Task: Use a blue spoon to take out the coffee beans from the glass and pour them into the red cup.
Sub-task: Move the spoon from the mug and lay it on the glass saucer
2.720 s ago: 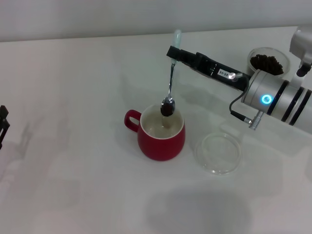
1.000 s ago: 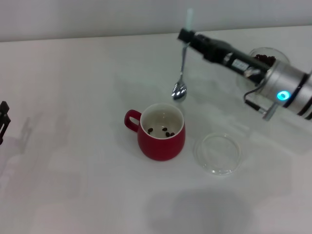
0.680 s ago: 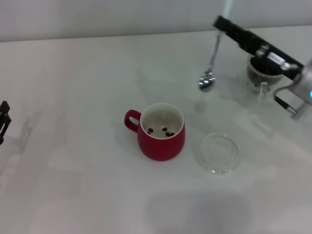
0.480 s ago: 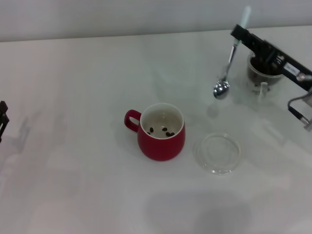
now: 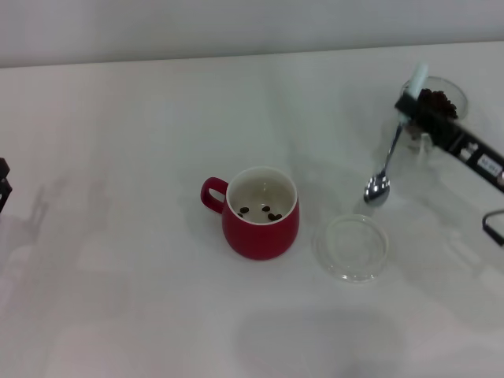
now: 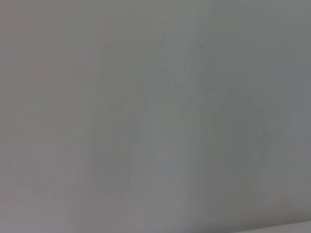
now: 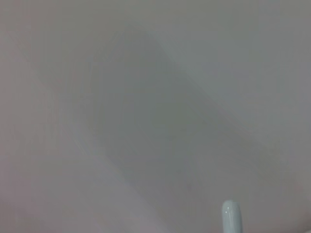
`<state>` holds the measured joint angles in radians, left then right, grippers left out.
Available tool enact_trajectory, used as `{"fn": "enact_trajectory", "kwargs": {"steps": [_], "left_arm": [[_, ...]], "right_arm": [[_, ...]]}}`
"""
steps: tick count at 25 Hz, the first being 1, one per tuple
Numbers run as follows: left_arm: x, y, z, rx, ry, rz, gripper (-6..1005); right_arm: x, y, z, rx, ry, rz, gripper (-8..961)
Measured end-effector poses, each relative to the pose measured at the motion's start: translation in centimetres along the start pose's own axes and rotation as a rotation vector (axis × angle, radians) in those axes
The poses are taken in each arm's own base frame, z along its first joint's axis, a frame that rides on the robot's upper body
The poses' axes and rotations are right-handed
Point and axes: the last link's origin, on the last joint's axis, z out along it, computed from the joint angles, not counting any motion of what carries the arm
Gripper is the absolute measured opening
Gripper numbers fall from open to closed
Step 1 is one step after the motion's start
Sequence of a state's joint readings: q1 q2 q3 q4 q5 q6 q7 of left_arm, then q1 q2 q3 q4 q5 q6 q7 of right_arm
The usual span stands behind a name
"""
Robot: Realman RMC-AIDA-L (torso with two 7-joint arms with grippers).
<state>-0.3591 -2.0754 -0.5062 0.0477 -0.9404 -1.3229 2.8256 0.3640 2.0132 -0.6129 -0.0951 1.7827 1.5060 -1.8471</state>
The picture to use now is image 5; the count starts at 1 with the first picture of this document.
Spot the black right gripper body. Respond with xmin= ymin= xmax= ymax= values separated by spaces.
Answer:
xmin=444 ymin=120 xmax=504 ymax=194

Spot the blue-handled metal spoon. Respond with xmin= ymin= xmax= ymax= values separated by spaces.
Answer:
xmin=363 ymin=60 xmax=429 ymax=206

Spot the small scoop of coffee beans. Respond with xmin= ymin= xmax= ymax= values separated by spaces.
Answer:
xmin=237 ymin=205 xmax=283 ymax=222

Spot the red ceramic mug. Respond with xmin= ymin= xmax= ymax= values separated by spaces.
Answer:
xmin=199 ymin=165 xmax=300 ymax=261

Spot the pile of coffee beans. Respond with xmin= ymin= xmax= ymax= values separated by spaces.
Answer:
xmin=417 ymin=88 xmax=460 ymax=120

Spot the clear glass saucer under cup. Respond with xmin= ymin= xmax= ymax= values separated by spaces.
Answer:
xmin=381 ymin=112 xmax=465 ymax=161

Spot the small clear glass dish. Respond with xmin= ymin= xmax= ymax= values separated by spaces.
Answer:
xmin=313 ymin=214 xmax=391 ymax=284

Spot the clear glass cup with handle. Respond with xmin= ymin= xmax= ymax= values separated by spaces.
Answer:
xmin=400 ymin=76 xmax=469 ymax=161

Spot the dark cable with metal plug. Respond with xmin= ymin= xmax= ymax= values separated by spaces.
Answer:
xmin=482 ymin=210 xmax=504 ymax=247

